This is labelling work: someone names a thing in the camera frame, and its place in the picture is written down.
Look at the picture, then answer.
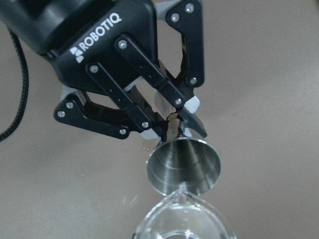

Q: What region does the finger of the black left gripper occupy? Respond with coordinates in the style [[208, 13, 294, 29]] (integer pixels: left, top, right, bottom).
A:
[[53, 62, 168, 139], [114, 0, 207, 137]]

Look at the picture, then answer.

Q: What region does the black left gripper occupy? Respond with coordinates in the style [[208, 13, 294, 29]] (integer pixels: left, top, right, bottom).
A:
[[0, 0, 158, 94]]

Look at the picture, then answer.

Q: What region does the steel jigger measuring cup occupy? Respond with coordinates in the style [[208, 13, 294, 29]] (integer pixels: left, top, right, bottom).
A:
[[146, 119, 222, 196]]

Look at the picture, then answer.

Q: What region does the clear glass shaker cup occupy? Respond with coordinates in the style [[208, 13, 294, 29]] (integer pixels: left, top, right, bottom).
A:
[[132, 184, 237, 239]]

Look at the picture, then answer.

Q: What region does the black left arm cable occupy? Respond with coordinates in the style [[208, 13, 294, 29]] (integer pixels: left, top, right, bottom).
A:
[[0, 28, 30, 143]]

